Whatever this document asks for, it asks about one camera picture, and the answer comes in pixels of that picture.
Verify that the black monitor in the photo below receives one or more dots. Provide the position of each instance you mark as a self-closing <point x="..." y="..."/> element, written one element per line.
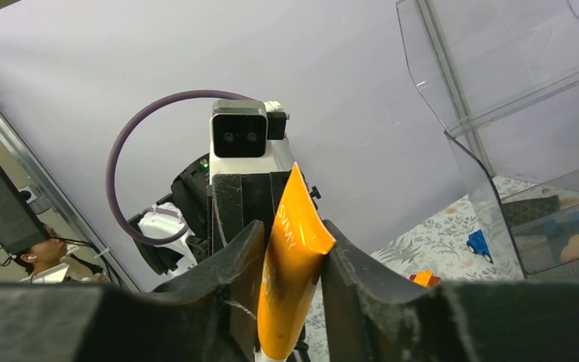
<point x="20" y="228"/>

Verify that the orange cream tube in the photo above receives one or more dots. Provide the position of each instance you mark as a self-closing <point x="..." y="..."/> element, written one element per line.
<point x="297" y="247"/>

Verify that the dark grey building plate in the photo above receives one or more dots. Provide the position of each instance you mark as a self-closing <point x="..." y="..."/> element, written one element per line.
<point x="518" y="213"/>

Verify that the blue toy car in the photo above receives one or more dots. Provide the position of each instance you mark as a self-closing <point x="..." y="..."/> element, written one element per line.
<point x="476" y="244"/>

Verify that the clear acrylic organizer box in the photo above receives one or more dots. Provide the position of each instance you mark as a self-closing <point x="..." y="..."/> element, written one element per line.
<point x="502" y="79"/>

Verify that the yellow red toy block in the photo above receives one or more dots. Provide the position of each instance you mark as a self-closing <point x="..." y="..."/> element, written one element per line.
<point x="425" y="278"/>

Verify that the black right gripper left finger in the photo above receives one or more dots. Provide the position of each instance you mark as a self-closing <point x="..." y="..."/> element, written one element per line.
<point x="206" y="314"/>

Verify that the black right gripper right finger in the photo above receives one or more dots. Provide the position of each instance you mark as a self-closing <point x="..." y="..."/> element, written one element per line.
<point x="374" y="314"/>

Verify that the person with earbud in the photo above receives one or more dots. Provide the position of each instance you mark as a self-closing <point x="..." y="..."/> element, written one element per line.
<point x="53" y="252"/>

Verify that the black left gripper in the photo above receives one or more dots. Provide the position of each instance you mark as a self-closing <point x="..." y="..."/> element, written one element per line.
<point x="219" y="210"/>

